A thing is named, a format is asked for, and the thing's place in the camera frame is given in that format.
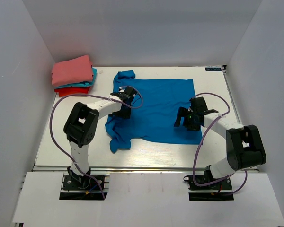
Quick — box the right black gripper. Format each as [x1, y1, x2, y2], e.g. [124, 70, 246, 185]
[174, 106, 201, 131]

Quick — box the blue t shirt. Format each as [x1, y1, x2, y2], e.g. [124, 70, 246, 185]
[105, 70, 202, 153]

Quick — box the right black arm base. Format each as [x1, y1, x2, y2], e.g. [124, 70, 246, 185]
[183, 174, 233, 192]

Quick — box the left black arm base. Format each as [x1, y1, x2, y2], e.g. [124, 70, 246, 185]
[61, 175, 110, 192]

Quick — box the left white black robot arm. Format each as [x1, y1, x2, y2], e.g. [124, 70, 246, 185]
[63, 86, 138, 189]

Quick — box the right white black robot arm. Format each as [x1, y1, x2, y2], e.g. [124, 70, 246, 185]
[174, 97, 267, 189]

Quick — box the turquoise folded t shirt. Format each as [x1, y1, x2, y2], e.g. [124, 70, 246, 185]
[55, 67, 97, 89]

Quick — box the blue label sticker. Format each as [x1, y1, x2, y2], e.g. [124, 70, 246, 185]
[205, 67, 222, 71]

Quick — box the pink folded t shirt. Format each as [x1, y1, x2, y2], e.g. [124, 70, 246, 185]
[52, 55, 93, 87]

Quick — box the red folded t shirt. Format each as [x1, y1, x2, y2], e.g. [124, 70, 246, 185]
[54, 87, 90, 97]

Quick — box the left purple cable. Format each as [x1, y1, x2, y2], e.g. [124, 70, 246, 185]
[49, 85, 144, 201]

